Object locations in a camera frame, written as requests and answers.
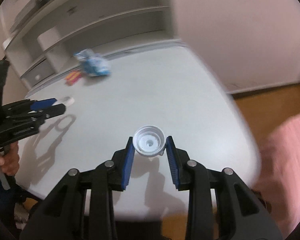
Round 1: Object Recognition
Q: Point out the pink bed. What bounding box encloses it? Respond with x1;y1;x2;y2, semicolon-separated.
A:
253;114;300;237

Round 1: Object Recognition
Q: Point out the left hand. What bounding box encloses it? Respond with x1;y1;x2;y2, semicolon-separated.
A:
0;142;20;176

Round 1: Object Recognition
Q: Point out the white tape ring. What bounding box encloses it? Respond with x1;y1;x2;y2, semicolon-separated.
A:
55;95;75;107

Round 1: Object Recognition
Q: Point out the red yellow snack packet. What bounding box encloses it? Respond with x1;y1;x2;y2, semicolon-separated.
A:
65;70;82;86

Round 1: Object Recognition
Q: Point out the white desk shelf unit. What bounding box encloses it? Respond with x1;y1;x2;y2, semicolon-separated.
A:
4;0;175;89

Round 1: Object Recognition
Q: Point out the grey drawer with knob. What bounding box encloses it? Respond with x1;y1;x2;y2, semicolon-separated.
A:
21;59;55;87

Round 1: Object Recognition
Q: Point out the white bottle cap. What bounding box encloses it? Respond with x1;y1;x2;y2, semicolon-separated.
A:
133;125;166;158

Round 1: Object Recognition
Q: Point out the blue white snack wrapper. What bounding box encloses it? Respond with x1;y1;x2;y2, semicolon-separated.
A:
74;49;111;77

